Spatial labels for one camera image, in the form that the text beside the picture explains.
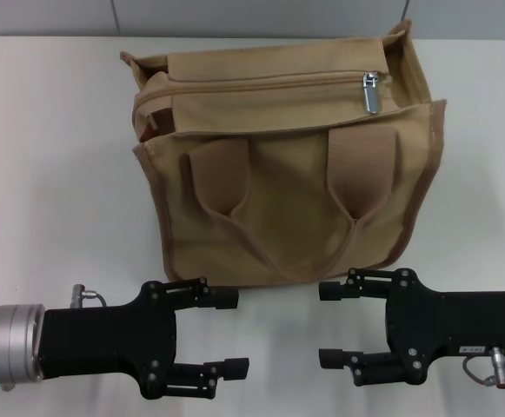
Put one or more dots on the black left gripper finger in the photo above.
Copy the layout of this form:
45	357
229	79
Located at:
223	299
234	367

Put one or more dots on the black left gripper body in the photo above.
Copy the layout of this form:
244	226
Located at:
108	339

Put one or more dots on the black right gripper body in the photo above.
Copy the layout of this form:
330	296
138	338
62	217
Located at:
452	323

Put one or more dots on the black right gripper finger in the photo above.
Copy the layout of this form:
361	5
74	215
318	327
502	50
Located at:
334	358
334	292

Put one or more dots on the khaki canvas food bag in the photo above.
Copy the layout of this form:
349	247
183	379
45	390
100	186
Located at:
287	195

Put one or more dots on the silver metal zipper pull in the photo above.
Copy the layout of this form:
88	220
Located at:
371	97

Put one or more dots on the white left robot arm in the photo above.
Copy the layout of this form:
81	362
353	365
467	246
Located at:
8	343

